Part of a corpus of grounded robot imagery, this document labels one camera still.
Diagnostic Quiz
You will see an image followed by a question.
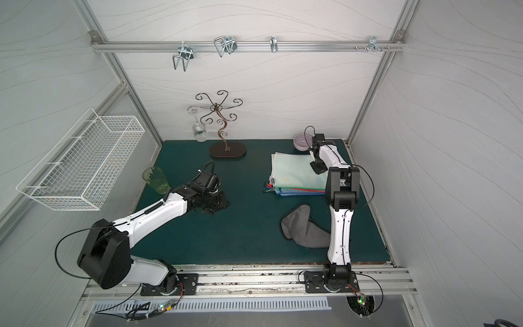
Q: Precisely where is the green mesh document bag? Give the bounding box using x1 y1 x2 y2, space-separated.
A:
270 152 330 191

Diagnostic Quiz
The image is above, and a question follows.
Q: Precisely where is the pink mesh document bag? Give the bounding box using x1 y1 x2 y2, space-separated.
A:
264 182 326 196

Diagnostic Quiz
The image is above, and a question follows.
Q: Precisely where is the grey microfibre cloth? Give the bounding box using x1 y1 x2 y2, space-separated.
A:
280 204 330 249

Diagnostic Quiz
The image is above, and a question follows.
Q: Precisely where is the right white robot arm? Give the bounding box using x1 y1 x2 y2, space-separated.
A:
311 141 361 266

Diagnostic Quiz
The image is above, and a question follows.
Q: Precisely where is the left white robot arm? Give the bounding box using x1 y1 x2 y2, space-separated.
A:
77 186 229 293

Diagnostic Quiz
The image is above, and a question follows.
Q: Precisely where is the purple bowl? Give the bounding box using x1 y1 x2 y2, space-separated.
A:
293 133 313 152

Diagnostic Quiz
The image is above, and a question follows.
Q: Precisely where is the bronze scroll stand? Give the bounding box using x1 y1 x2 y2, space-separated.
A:
195 90 247 159

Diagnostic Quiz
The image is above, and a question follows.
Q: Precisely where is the green drinking glass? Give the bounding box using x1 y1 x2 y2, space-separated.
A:
142 166 170 195

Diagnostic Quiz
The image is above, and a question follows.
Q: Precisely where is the hanging wine glass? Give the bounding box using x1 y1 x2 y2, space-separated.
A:
187 106 207 143

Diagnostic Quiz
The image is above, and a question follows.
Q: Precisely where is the metal hook clamp left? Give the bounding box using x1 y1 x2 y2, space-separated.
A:
172 45 194 72

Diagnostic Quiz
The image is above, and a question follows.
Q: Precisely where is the metal hook clamp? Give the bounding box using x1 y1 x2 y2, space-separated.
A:
213 36 238 57
172 45 194 72

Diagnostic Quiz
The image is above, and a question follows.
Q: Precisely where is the metal hook clamp middle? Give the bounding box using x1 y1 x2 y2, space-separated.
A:
213 36 238 57

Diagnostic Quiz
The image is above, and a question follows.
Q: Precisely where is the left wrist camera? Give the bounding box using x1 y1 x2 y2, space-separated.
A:
193 171 220 193

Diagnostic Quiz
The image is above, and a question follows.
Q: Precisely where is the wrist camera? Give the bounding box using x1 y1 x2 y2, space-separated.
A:
193 171 220 193
311 133 326 151

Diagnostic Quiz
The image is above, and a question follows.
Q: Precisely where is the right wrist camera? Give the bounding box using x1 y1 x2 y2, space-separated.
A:
311 133 326 151

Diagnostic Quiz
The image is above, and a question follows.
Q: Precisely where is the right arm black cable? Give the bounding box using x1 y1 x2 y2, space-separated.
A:
351 163 376 207

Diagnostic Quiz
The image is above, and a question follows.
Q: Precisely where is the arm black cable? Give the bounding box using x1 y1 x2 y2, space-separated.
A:
351 163 376 207
54 226 115 281

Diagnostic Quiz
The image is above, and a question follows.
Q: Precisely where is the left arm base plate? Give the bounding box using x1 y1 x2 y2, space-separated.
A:
140 273 199 296

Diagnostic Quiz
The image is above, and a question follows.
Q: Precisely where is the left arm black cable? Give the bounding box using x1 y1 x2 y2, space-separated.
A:
54 226 115 281

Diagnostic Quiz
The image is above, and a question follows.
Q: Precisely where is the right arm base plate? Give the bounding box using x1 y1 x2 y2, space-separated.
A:
298 271 360 294

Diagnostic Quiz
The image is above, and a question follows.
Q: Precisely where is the metal ring clamp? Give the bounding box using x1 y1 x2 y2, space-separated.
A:
270 36 278 53

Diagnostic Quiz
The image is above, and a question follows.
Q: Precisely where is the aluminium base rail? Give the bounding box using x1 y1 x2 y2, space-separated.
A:
81 264 418 301

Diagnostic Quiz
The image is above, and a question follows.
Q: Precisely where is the metal bracket right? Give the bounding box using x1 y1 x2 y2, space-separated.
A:
354 36 390 53

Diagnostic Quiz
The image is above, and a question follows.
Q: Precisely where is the white wire basket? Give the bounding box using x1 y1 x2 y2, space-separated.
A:
16 108 144 211

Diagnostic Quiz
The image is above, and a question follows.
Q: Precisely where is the aluminium top rail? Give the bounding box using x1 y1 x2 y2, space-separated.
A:
91 39 407 54

